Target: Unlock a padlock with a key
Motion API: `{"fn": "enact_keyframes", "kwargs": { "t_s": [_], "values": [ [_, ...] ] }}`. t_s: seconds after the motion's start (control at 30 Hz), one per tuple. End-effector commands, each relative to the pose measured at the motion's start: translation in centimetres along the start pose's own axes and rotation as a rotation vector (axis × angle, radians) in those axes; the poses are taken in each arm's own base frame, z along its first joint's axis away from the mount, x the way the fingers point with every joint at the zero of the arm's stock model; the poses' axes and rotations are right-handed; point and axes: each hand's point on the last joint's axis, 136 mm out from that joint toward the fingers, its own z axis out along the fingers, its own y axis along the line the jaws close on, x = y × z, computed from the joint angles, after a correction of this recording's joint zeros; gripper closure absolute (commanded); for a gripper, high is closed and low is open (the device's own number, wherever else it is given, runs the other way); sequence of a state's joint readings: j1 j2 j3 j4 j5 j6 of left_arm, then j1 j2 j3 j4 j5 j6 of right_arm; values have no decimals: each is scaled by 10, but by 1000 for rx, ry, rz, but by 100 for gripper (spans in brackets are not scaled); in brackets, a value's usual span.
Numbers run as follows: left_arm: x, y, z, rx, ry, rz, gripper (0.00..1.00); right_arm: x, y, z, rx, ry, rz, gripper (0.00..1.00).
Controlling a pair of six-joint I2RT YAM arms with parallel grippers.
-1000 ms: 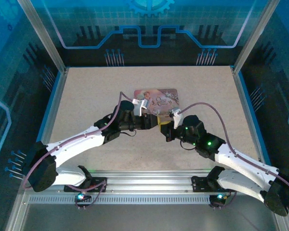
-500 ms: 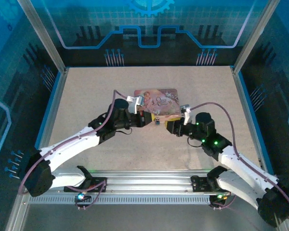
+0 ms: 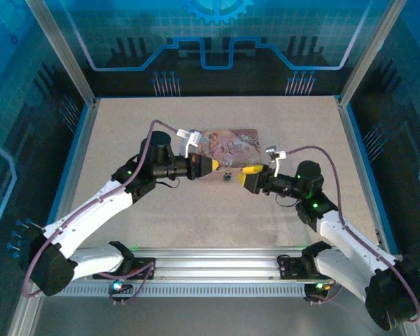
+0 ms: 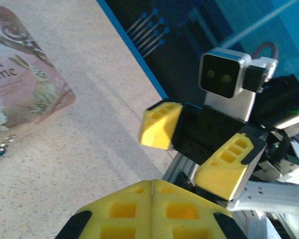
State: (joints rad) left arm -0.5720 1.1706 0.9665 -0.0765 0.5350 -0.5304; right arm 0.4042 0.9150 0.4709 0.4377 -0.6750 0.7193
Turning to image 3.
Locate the pink illustrated tin box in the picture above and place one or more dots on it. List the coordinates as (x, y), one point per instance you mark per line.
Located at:
(231, 147)

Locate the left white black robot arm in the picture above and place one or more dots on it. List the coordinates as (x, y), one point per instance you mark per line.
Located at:
(91, 213)

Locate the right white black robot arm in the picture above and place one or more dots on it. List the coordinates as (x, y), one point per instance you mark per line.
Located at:
(350, 241)

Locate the blue table edge strip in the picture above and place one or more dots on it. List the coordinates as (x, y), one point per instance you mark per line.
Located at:
(372, 168)
(68, 168)

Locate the aluminium side rail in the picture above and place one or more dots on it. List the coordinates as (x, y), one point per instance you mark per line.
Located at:
(360, 168)
(80, 168)

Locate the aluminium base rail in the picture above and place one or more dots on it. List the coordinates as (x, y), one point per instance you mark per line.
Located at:
(213, 260)

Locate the aluminium frame post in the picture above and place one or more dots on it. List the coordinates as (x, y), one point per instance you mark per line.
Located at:
(61, 52)
(365, 52)

